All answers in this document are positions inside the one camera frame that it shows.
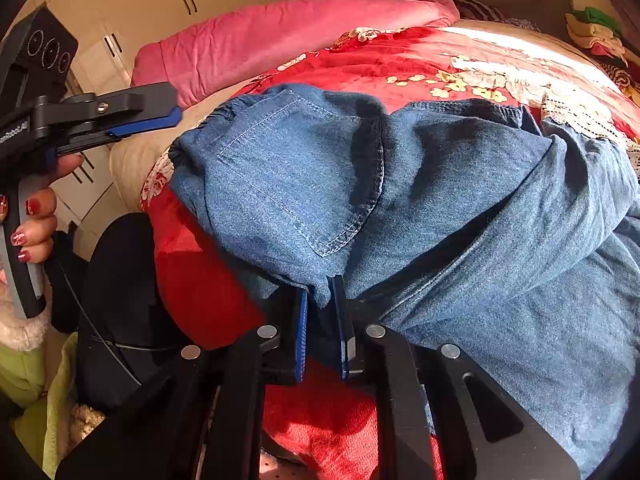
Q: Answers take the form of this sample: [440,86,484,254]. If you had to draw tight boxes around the blue denim pants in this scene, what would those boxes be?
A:
[169,84,639,477]

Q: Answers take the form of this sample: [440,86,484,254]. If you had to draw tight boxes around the left hand red nails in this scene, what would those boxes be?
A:
[9,154,88,292]

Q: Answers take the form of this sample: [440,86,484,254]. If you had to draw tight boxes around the pink folded blanket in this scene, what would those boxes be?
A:
[131,0,460,110]

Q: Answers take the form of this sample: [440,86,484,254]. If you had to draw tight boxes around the white wardrobe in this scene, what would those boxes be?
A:
[8,0,286,261]

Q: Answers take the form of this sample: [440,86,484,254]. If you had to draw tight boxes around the red floral quilt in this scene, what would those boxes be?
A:
[139,27,639,479]

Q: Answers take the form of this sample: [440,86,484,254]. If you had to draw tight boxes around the striped dark pillow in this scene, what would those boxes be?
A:
[452,0,539,32]

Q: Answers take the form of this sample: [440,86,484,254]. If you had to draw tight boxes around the pile of folded clothes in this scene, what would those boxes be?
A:
[565,5,640,106]

